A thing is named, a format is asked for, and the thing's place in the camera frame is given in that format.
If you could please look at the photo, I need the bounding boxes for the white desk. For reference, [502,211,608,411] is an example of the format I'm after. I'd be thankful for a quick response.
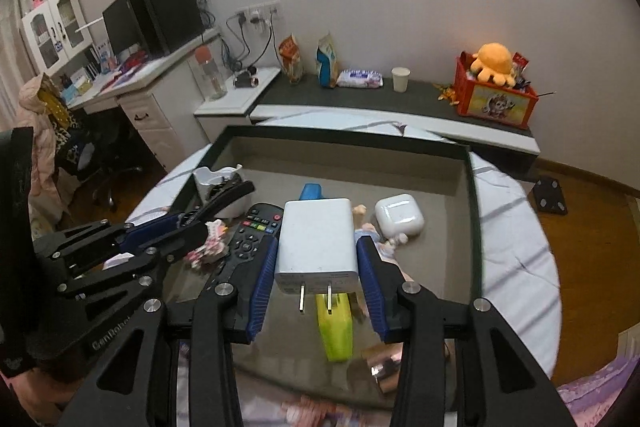
[65,27,221,172]

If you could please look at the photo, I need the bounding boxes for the white nightstand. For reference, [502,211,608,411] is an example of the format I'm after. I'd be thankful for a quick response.
[194,67,282,142]

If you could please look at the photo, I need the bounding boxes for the pink coat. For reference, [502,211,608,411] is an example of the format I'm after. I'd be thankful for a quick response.
[19,74,68,240]

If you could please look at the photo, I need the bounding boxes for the white cat-ear cup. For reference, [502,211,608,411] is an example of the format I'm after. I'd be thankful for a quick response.
[192,163,251,220]

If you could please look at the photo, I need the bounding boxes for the white wall outlet strip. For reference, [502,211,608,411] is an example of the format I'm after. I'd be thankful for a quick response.
[235,0,282,25]

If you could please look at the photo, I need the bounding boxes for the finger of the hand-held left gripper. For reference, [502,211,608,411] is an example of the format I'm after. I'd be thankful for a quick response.
[32,179,257,269]
[56,222,212,304]

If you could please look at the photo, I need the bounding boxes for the clear bottle with orange cap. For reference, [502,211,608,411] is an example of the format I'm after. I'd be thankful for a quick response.
[194,45,228,102]

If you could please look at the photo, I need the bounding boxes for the beige curtain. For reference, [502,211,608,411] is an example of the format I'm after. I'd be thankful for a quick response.
[0,0,28,128]

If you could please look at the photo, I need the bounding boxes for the white charger plug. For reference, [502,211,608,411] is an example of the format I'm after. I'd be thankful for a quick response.
[273,198,361,315]

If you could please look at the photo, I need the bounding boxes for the orange octopus plush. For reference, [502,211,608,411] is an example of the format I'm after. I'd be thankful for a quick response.
[470,43,518,86]

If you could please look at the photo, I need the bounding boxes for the red printed crate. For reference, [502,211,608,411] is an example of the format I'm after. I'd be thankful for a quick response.
[454,52,540,130]

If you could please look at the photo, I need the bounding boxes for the pink white cat block figure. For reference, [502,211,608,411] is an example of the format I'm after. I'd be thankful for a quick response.
[184,218,233,275]

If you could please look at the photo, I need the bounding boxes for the black computer tower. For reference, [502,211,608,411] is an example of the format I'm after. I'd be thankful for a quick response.
[131,0,207,58]

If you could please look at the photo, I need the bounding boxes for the yellow highlighter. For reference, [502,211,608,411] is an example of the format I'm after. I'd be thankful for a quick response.
[315,292,353,363]

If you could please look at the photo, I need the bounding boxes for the black power cable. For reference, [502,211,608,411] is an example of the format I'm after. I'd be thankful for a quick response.
[225,12,276,72]

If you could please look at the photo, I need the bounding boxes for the small doll figure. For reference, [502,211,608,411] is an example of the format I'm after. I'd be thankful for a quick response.
[350,203,416,288]

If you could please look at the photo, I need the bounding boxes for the black floor scale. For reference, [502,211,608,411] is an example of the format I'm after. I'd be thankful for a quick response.
[532,175,570,214]

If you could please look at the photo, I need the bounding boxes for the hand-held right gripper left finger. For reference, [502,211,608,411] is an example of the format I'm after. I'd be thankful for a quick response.
[60,234,281,427]

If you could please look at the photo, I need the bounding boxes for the red folder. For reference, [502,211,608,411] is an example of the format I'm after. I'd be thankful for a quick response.
[102,52,151,88]

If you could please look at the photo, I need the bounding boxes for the white glass-door cabinet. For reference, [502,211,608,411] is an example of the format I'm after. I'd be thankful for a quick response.
[20,0,93,75]

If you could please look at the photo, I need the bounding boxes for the pink purple quilt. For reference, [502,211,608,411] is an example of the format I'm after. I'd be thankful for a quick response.
[555,357,638,427]

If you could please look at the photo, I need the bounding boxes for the blue snack bag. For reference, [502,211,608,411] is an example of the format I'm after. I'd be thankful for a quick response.
[315,32,341,88]

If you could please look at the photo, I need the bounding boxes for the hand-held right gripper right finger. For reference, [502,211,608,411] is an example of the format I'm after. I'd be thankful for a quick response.
[354,237,576,427]

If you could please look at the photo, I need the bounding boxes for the blue and gold small box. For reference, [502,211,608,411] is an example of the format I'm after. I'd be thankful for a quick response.
[367,346,402,394]

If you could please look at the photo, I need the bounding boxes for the black office chair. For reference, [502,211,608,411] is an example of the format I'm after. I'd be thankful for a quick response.
[55,112,146,208]

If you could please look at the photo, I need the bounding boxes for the pink box with dark rim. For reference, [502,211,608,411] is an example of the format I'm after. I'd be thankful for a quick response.
[160,124,483,410]

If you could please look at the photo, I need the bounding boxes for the white earbuds case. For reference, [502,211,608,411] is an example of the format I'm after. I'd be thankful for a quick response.
[375,193,426,239]

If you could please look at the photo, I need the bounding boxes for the black computer monitor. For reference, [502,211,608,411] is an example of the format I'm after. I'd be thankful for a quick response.
[101,0,151,60]

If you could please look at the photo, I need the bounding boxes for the pale pink block figure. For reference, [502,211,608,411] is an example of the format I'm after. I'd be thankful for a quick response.
[280,394,366,427]

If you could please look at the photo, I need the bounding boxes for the white tissue pack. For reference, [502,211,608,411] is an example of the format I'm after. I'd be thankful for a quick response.
[336,68,383,88]

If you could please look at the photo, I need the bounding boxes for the orange snack bag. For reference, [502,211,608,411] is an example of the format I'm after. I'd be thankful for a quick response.
[278,34,305,85]

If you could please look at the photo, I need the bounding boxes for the dark topped low cabinet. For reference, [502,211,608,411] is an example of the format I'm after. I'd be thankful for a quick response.
[250,74,542,180]

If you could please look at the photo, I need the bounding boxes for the black remote control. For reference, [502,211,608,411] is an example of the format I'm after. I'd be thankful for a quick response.
[197,202,286,308]

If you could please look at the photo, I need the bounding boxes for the small black device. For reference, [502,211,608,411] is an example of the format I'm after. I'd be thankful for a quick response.
[232,67,260,88]

